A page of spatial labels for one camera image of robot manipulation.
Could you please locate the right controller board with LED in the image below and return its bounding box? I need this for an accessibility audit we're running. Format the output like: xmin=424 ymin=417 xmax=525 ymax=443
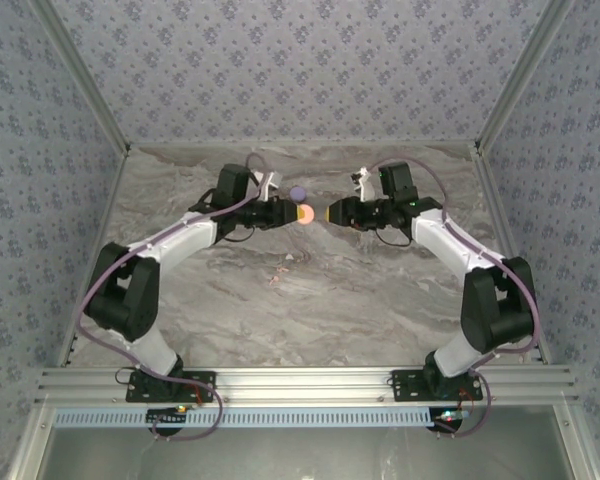
xmin=429 ymin=407 xmax=470 ymax=432

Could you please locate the controller board with led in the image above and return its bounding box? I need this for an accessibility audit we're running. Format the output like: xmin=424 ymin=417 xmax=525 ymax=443
xmin=146 ymin=405 xmax=190 ymax=427
xmin=429 ymin=407 xmax=470 ymax=432

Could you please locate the left controller board with LED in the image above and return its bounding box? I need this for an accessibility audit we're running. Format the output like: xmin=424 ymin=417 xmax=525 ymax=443
xmin=146 ymin=405 xmax=190 ymax=427

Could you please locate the grey metal shelf panel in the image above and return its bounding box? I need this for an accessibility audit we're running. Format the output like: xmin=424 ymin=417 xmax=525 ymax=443
xmin=9 ymin=404 xmax=596 ymax=480

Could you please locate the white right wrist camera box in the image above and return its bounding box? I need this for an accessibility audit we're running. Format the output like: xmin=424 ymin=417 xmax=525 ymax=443
xmin=349 ymin=167 xmax=374 ymax=201

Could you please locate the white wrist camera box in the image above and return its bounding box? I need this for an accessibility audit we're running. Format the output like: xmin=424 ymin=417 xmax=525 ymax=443
xmin=349 ymin=167 xmax=374 ymax=201
xmin=252 ymin=169 xmax=284 ymax=202

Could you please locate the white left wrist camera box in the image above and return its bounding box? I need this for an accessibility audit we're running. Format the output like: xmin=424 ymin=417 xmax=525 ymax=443
xmin=252 ymin=169 xmax=284 ymax=202

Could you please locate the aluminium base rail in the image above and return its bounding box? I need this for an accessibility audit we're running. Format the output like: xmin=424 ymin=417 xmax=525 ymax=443
xmin=34 ymin=366 xmax=580 ymax=405

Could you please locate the white slotted cable duct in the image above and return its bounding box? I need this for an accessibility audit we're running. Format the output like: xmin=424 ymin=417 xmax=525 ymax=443
xmin=53 ymin=405 xmax=474 ymax=430

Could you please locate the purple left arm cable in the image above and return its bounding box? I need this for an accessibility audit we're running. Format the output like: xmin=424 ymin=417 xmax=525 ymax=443
xmin=77 ymin=152 xmax=225 ymax=444

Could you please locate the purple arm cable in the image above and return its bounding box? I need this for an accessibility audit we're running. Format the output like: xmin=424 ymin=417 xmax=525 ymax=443
xmin=364 ymin=158 xmax=539 ymax=440
xmin=77 ymin=152 xmax=225 ymax=444

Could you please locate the aluminium corner post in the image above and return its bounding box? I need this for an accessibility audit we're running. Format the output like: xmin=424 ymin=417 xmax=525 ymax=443
xmin=474 ymin=0 xmax=576 ymax=151
xmin=32 ymin=0 xmax=132 ymax=151

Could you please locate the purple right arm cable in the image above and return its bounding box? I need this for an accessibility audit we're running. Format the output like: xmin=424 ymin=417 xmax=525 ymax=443
xmin=364 ymin=158 xmax=539 ymax=440

